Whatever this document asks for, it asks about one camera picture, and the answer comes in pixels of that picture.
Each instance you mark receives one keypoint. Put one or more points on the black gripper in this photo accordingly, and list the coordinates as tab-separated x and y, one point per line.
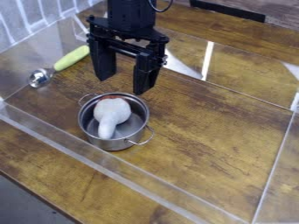
143	44

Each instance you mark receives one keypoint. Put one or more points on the white red-capped toy mushroom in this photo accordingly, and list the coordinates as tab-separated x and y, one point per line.
111	112

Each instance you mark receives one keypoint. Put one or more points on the small silver pot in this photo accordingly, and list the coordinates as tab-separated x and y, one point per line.
128	132

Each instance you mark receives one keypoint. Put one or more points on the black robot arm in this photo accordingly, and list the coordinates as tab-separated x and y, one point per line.
131	15

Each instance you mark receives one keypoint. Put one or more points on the black bar at table edge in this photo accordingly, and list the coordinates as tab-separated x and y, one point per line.
250	15

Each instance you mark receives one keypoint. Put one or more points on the clear acrylic barrier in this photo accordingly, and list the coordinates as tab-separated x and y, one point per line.
218	160

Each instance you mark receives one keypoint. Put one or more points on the green-handled metal scoop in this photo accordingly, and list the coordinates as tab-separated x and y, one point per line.
42	76

